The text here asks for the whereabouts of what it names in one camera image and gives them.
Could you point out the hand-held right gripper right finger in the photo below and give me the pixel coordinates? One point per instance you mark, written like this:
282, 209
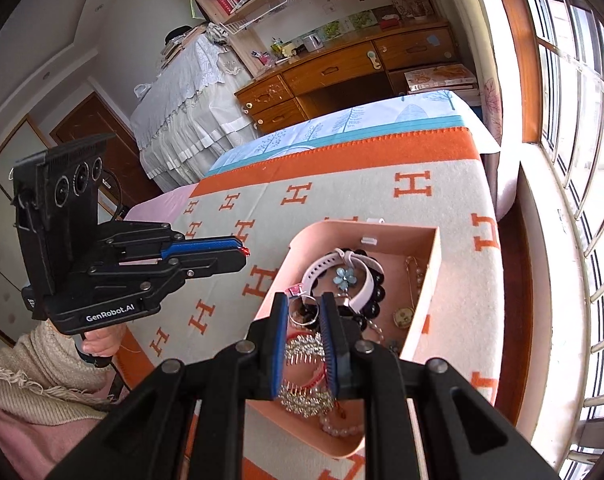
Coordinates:
327, 350

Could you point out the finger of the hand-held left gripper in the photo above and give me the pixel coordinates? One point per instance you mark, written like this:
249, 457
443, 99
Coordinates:
212, 265
202, 246

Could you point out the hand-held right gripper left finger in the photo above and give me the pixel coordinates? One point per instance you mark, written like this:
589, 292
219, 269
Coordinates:
280, 355

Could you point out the rhinestone hair comb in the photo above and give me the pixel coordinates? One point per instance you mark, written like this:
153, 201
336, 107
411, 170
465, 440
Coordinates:
302, 347

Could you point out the white watch band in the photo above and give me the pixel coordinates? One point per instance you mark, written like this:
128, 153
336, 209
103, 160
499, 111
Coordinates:
314, 272

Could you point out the pink jewelry tray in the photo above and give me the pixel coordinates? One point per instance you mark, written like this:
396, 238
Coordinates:
397, 247

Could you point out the person's left forearm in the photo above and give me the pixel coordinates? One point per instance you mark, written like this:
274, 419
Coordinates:
32, 375

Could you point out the person's left hand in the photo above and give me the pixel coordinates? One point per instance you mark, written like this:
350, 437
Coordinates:
99, 342

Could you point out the white wardrobe door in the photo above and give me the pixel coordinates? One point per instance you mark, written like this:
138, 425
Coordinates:
2, 240

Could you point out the pink bed sheet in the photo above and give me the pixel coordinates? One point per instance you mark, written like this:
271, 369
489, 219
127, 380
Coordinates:
157, 207

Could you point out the blue flower brooch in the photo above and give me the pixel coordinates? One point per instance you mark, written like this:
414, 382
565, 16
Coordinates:
345, 277

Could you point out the brown wooden door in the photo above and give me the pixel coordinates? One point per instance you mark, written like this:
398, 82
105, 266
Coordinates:
127, 155

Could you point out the white lace cover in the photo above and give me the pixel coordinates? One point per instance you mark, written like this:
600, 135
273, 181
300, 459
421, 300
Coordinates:
182, 130

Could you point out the orange patterned blanket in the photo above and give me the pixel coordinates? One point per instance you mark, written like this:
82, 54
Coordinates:
357, 195

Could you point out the pile of books and papers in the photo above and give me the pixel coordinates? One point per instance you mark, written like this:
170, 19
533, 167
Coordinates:
179, 47

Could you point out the wooden bookshelf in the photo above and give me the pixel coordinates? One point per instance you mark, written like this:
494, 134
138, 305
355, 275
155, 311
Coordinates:
249, 50

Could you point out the pink garment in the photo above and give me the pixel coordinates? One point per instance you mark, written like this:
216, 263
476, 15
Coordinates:
32, 445

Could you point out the wooden desk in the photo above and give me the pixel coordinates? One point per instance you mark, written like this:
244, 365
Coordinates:
332, 67

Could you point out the blue printed bed sheet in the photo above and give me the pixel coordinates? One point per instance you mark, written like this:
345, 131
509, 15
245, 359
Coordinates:
382, 112

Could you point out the white mug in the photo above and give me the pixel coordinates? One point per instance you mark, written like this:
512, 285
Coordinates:
313, 42

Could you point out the stack of large books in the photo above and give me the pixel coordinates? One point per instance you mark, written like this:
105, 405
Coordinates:
437, 76

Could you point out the red tissue box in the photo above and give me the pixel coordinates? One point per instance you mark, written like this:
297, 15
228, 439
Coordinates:
390, 22

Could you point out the white curtain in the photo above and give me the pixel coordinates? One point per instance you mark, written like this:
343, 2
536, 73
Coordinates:
487, 100

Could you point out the floral jar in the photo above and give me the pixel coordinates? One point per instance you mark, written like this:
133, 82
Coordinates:
412, 4

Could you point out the wood framed barred window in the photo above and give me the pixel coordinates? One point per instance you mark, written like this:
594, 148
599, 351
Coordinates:
524, 60

